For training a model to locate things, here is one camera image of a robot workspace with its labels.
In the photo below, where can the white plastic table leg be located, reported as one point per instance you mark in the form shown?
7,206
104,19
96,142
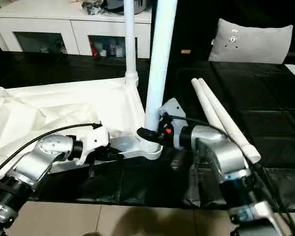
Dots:
130,37
233,127
159,61
206,103

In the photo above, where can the black box with gold label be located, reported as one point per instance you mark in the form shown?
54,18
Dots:
194,29

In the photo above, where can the black table mat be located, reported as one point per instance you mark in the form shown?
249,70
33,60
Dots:
260,110

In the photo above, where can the white glass-door cabinet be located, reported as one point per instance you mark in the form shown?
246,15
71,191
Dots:
71,24

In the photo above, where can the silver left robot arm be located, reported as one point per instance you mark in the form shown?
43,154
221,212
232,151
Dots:
39,159

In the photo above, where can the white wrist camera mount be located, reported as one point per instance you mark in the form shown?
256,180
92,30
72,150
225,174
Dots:
173,108
93,140

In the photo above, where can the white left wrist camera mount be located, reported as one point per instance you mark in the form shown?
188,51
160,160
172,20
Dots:
93,140

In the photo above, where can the white plastic table top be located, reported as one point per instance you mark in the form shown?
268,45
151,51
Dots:
64,103

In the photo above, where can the grey cushion with metal fittings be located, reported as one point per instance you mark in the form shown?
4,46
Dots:
253,41

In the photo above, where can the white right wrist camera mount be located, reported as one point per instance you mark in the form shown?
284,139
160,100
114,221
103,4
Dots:
173,108

